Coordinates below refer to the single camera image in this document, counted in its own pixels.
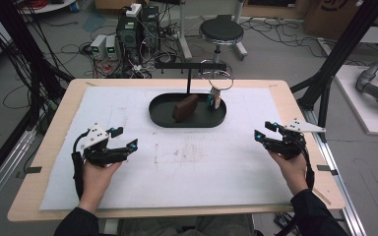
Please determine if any black frame with cable bundle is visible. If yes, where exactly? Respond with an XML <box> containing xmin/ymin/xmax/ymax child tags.
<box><xmin>0</xmin><ymin>0</ymin><xmax>76</xmax><ymax>195</ymax></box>

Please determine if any black oval tray with hanger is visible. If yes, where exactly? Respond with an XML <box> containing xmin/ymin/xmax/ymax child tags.
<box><xmin>148</xmin><ymin>61</ymin><xmax>228</xmax><ymax>129</ymax></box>

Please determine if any white platform board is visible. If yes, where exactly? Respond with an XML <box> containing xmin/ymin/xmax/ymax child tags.
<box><xmin>334</xmin><ymin>64</ymin><xmax>378</xmax><ymax>138</ymax></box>

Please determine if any white power strip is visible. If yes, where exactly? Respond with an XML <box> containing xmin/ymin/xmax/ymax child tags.
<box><xmin>125</xmin><ymin>3</ymin><xmax>143</xmax><ymax>19</ymax></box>

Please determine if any black metal frame post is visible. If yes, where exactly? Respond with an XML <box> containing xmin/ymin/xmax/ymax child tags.
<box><xmin>289</xmin><ymin>0</ymin><xmax>378</xmax><ymax>144</ymax></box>

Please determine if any right hand-held gripper cable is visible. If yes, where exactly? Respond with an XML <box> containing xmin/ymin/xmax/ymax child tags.
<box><xmin>298</xmin><ymin>140</ymin><xmax>316</xmax><ymax>192</ymax></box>

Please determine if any grey power supply unit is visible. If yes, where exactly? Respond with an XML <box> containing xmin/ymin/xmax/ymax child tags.
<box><xmin>104</xmin><ymin>34</ymin><xmax>119</xmax><ymax>61</ymax></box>
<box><xmin>90</xmin><ymin>33</ymin><xmax>108</xmax><ymax>61</ymax></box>

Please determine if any person's right hand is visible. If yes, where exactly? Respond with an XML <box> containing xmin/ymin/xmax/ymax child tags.
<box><xmin>268</xmin><ymin>149</ymin><xmax>310</xmax><ymax>197</ymax></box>

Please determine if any cardboard box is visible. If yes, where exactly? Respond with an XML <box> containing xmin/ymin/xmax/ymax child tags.
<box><xmin>302</xmin><ymin>0</ymin><xmax>369</xmax><ymax>41</ymax></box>

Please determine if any hand-held gripper cable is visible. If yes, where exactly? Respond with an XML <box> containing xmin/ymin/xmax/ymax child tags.
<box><xmin>298</xmin><ymin>140</ymin><xmax>316</xmax><ymax>192</ymax></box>
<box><xmin>71</xmin><ymin>129</ymin><xmax>91</xmax><ymax>201</ymax></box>

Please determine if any black round stool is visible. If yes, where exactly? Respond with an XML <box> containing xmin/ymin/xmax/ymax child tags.
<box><xmin>198</xmin><ymin>17</ymin><xmax>246</xmax><ymax>80</ymax></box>

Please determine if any key ring with coloured tags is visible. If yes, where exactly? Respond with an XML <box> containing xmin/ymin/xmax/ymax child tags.
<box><xmin>206</xmin><ymin>68</ymin><xmax>235</xmax><ymax>112</ymax></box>

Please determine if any white table mat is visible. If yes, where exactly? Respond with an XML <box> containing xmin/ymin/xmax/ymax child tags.
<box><xmin>38</xmin><ymin>86</ymin><xmax>308</xmax><ymax>211</ymax></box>

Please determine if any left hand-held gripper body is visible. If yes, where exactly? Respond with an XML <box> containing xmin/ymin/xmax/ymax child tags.
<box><xmin>78</xmin><ymin>122</ymin><xmax>130</xmax><ymax>169</ymax></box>

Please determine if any aluminium rail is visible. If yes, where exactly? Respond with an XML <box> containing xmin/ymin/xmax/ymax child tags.
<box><xmin>0</xmin><ymin>127</ymin><xmax>37</xmax><ymax>218</ymax></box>
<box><xmin>302</xmin><ymin>107</ymin><xmax>368</xmax><ymax>236</ymax></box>

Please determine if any black computer tower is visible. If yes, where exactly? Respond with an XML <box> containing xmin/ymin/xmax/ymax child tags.
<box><xmin>115</xmin><ymin>12</ymin><xmax>146</xmax><ymax>64</ymax></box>

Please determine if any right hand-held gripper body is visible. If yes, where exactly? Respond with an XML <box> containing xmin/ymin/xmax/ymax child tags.
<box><xmin>264</xmin><ymin>118</ymin><xmax>327</xmax><ymax>161</ymax></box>

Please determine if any left hand-held gripper cable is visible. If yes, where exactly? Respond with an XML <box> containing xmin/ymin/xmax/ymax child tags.
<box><xmin>71</xmin><ymin>129</ymin><xmax>91</xmax><ymax>201</ymax></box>

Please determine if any brown zip pouch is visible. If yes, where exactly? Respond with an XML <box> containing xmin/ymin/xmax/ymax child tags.
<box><xmin>171</xmin><ymin>93</ymin><xmax>200</xmax><ymax>124</ymax></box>

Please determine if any person's left hand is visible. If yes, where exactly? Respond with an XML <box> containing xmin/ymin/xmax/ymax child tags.
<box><xmin>78</xmin><ymin>159</ymin><xmax>123</xmax><ymax>214</ymax></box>

